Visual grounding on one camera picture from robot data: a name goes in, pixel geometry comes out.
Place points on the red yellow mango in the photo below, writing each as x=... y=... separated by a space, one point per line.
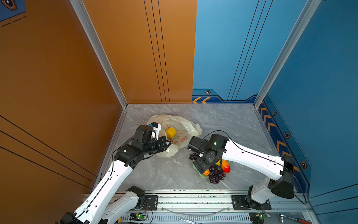
x=225 y=166

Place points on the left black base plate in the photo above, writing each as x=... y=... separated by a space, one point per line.
x=146 y=202

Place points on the right green circuit board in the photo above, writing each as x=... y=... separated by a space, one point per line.
x=262 y=216

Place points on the light green fruit plate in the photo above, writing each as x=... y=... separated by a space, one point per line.
x=201 y=175

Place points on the red handled tool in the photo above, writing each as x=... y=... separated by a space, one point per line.
x=302 y=221

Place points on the large purple grape bunch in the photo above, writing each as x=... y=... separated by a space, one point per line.
x=216 y=175

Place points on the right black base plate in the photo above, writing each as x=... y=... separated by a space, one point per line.
x=239 y=202

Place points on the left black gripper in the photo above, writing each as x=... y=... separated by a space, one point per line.
x=163 y=147

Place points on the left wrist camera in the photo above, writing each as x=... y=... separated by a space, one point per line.
x=155 y=130

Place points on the green circuit board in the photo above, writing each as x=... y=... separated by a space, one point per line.
x=262 y=216
x=138 y=217

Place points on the translucent plastic bag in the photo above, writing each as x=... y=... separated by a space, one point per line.
x=185 y=131

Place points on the small orange mango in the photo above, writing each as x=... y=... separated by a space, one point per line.
x=207 y=172

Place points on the yellow ribbed fruit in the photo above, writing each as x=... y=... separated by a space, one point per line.
x=171 y=132

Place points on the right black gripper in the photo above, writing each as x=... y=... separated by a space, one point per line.
x=201 y=167

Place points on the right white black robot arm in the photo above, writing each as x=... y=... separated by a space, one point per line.
x=279 y=180

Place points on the left green circuit board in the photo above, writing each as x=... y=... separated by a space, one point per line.
x=138 y=217

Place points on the aluminium front rail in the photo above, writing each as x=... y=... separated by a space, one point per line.
x=215 y=207

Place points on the silver wrench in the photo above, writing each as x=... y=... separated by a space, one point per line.
x=187 y=220

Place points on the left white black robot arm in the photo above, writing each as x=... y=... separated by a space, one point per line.
x=96 y=209

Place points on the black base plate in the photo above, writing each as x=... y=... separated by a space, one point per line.
x=146 y=202
x=239 y=202

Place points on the small purple grape bunch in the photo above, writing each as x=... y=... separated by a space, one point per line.
x=193 y=157

